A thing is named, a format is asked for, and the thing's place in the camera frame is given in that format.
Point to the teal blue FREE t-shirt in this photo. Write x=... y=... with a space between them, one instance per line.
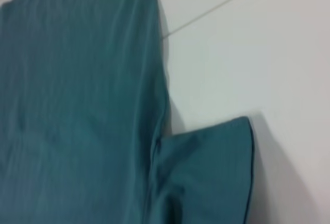
x=77 y=79

